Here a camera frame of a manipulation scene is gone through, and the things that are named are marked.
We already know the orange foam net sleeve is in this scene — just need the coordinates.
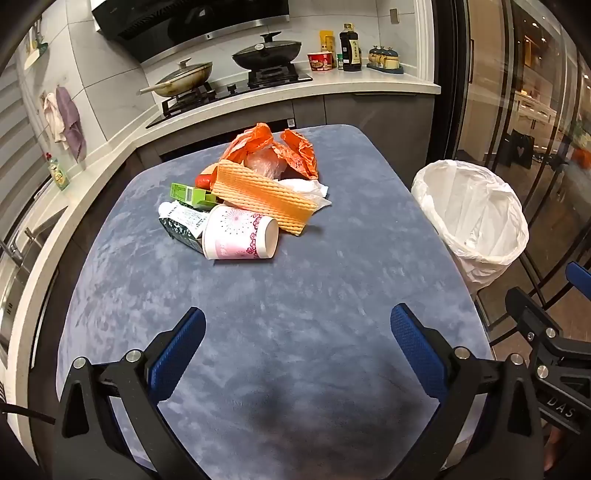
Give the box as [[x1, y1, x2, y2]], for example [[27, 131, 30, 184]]
[[210, 159, 324, 237]]

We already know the white towel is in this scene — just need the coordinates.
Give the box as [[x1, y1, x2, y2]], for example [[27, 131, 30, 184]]
[[42, 91, 69, 143]]

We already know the dark sauce bottle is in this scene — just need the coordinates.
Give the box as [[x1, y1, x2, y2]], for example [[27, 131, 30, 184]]
[[339, 24, 363, 73]]

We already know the pink white paper cup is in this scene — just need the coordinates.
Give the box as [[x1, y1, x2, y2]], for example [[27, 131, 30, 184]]
[[202, 204, 279, 260]]

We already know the red plastic bag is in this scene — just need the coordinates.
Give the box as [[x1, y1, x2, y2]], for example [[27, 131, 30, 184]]
[[195, 162, 220, 190]]

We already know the black range hood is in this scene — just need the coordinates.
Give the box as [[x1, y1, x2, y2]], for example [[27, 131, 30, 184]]
[[91, 0, 291, 63]]

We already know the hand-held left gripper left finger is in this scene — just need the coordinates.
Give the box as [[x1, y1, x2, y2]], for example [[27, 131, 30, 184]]
[[54, 306, 207, 480]]

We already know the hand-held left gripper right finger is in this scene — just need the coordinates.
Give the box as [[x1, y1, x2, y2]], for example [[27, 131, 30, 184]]
[[390, 303, 555, 480]]

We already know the grey base cabinet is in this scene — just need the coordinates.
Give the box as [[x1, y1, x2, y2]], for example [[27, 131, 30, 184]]
[[295, 90, 435, 168]]

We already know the white kitchen countertop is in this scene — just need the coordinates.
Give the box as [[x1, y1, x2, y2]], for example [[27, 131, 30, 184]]
[[0, 69, 441, 370]]

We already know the green dish soap bottle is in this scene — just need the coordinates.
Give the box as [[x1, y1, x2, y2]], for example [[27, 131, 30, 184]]
[[46, 152, 71, 191]]

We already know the glass sliding door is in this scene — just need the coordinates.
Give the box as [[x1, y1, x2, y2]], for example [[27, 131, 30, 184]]
[[443, 0, 591, 352]]

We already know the clear plastic bag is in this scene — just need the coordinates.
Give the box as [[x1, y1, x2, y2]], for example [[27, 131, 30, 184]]
[[245, 148, 287, 181]]

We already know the beige pan with glass lid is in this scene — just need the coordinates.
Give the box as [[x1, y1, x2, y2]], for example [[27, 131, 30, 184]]
[[139, 58, 214, 99]]

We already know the spice jar set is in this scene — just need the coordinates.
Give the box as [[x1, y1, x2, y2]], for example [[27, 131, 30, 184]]
[[367, 45, 404, 75]]

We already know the steel faucet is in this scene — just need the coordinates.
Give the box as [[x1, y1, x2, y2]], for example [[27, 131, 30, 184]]
[[0, 226, 38, 268]]

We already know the black cable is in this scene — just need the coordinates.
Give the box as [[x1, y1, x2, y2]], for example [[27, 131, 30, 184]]
[[0, 401, 57, 423]]

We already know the person's right hand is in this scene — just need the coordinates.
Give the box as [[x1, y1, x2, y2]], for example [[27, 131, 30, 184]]
[[544, 425, 566, 474]]

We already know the black bag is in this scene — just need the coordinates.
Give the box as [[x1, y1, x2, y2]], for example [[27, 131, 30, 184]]
[[503, 129, 536, 169]]

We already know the bin with white liner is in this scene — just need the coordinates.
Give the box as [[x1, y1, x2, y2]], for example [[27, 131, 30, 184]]
[[411, 159, 530, 296]]

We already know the white tissue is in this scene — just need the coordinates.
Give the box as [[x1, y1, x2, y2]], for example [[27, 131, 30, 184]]
[[277, 178, 333, 210]]

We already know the black wok with lid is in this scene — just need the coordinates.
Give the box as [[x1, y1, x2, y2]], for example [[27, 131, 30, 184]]
[[231, 31, 303, 72]]

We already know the black built-in oven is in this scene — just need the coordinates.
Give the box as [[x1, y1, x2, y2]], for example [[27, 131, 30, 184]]
[[157, 117, 298, 162]]

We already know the wall shelf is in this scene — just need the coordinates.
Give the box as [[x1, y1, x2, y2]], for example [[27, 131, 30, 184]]
[[23, 25, 49, 70]]

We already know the purple towel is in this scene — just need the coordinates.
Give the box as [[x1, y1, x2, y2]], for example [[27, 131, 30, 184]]
[[55, 86, 88, 162]]

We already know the orange plastic bag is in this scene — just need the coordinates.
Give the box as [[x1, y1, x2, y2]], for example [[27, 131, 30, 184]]
[[221, 122, 320, 182]]

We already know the green cardboard box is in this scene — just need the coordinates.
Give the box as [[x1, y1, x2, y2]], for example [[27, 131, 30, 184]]
[[170, 182, 222, 207]]

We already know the black gas stove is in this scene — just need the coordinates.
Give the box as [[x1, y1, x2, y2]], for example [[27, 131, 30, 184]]
[[145, 62, 314, 129]]

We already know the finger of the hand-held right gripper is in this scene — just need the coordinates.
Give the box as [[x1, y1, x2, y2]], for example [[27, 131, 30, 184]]
[[505, 286, 591, 366], [566, 261, 591, 301]]

